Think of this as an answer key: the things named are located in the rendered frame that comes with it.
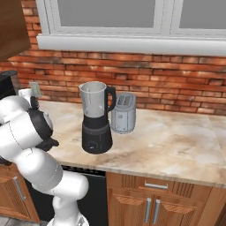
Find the black blender with clear jug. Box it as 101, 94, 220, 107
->
78, 80, 117, 155

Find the silver toaster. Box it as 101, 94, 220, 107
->
110, 92, 137, 135

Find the white window sill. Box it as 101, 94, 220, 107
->
36, 33, 226, 57

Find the black dishwasher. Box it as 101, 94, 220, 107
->
24, 165, 109, 226

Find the wooden cupboard door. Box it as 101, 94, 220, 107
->
107, 187, 154, 226
152, 192, 208, 226
0, 163, 41, 224

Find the wooden drawer front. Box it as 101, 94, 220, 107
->
105, 171, 214, 205

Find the black coffee machine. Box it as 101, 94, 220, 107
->
0, 70, 20, 101

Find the white wall socket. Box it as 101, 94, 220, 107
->
28, 81, 42, 98

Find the white window frame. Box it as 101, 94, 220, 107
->
34, 0, 226, 39

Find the silver drawer handle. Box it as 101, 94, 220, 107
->
143, 181, 170, 191

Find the silver cupboard door handle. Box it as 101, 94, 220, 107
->
152, 199, 162, 225
144, 197, 153, 224
12, 176, 26, 201

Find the brown wall cupboard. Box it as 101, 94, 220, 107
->
0, 0, 32, 63

